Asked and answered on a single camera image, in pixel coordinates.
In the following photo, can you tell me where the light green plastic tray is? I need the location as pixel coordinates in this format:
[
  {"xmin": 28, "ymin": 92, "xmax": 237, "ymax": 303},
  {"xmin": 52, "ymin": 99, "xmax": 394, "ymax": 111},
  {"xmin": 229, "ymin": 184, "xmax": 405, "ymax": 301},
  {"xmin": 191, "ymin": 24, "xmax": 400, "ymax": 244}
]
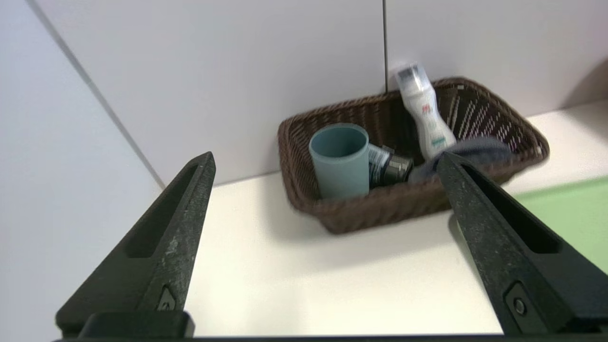
[{"xmin": 512, "ymin": 177, "xmax": 608, "ymax": 275}]

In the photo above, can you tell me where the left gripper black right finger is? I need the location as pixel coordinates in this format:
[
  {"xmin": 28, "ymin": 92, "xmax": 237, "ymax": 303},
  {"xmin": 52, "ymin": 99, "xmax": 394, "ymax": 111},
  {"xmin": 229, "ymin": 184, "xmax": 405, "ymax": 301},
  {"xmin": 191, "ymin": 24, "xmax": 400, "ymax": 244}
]
[{"xmin": 436, "ymin": 152, "xmax": 608, "ymax": 336}]

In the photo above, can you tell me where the dark grey towel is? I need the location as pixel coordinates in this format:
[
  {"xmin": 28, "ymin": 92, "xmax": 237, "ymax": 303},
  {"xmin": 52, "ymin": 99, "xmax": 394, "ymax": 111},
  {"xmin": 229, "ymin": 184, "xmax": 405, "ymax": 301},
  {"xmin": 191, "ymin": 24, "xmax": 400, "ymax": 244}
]
[{"xmin": 408, "ymin": 137, "xmax": 514, "ymax": 185}]

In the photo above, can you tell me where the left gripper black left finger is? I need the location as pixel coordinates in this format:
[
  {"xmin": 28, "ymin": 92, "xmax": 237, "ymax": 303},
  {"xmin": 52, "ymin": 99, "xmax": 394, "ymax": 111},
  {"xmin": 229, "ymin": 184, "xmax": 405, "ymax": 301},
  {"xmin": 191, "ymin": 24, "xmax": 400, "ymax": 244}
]
[{"xmin": 56, "ymin": 152, "xmax": 217, "ymax": 336}]

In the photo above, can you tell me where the dark brown wicker basket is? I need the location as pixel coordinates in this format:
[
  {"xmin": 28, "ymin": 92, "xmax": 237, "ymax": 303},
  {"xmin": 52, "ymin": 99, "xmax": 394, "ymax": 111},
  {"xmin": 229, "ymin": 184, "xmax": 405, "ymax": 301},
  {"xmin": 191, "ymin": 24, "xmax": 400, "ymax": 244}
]
[{"xmin": 277, "ymin": 77, "xmax": 551, "ymax": 235}]

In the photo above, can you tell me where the blue-grey plastic cup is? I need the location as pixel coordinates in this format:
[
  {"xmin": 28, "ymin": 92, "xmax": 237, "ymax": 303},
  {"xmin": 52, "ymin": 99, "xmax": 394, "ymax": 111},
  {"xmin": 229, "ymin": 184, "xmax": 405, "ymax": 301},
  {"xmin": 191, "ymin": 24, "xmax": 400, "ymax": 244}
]
[{"xmin": 309, "ymin": 123, "xmax": 371, "ymax": 200}]

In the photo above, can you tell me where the small white bottle silver cap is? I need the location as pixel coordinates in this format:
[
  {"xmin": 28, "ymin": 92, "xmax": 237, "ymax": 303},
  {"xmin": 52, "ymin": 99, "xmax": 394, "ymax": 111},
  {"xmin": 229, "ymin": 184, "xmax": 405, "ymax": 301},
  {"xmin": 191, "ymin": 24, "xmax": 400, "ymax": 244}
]
[{"xmin": 394, "ymin": 62, "xmax": 457, "ymax": 162}]

